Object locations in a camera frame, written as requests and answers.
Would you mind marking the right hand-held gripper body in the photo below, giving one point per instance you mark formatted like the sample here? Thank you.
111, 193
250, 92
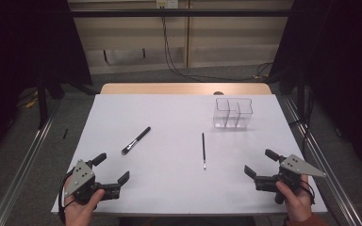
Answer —
290, 171

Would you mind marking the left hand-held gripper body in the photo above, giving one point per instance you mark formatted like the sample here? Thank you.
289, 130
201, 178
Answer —
81, 179

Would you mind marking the thick black makeup brush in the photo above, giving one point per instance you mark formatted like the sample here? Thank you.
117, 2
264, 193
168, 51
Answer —
138, 138

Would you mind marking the thin black makeup brush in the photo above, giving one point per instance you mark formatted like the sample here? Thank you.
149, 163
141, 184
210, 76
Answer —
203, 147

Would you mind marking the clear acrylic organizer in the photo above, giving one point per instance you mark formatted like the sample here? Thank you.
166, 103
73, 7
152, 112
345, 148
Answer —
232, 117

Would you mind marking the person's left hand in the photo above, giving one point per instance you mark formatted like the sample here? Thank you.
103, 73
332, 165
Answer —
80, 212

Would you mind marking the person's right hand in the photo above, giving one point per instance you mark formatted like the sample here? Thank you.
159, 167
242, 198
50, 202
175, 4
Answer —
298, 205

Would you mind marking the small black stick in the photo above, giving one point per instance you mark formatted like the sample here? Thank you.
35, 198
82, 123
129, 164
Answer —
65, 133

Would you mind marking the black metal stand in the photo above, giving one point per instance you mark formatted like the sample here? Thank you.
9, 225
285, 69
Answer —
300, 94
42, 103

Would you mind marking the white table cover sheet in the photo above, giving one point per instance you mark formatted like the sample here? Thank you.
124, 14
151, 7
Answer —
169, 113

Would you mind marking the round table grommet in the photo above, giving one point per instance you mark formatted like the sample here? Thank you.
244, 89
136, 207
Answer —
218, 93

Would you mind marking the wooden table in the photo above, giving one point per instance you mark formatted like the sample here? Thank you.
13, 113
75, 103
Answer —
169, 88

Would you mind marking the black curtain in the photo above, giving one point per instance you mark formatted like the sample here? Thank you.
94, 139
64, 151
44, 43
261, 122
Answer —
19, 47
342, 62

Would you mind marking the black horizontal bar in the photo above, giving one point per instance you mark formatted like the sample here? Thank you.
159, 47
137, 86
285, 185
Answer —
182, 12

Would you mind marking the aluminium rail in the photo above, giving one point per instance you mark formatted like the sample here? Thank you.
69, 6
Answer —
326, 169
22, 169

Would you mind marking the white wall socket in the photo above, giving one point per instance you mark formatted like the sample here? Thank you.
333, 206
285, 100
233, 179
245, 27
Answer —
167, 3

